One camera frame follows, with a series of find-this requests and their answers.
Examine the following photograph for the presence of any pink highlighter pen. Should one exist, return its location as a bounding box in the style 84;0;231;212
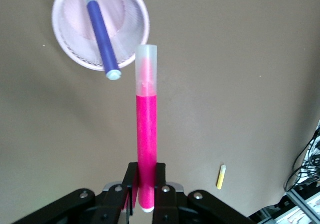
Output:
134;44;159;213

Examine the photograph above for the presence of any black floor cable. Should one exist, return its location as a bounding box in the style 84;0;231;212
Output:
284;126;320;192

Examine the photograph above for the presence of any yellow highlighter pen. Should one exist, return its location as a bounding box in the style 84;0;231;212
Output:
216;164;227;190

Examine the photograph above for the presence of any pink mesh pen holder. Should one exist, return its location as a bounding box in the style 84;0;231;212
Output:
51;0;151;71

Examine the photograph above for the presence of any purple highlighter pen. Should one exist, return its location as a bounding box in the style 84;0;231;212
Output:
83;0;123;81

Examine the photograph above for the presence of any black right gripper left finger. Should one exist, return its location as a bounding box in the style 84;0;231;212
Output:
99;162;140;224

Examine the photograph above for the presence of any aluminium frame rail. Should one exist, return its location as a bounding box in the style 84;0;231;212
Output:
249;188;320;224

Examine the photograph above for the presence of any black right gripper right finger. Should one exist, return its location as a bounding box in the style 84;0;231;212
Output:
152;162;189;224

